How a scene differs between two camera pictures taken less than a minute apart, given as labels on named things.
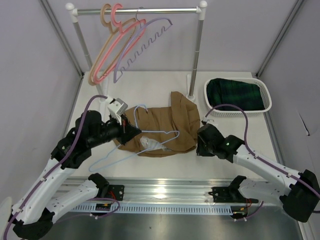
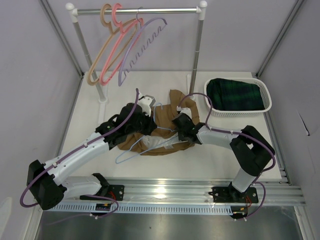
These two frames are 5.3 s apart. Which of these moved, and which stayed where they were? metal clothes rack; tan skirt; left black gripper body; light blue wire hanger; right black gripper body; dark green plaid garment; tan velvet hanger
Moved: left black gripper body; light blue wire hanger; right black gripper body
Stayed: metal clothes rack; tan skirt; dark green plaid garment; tan velvet hanger
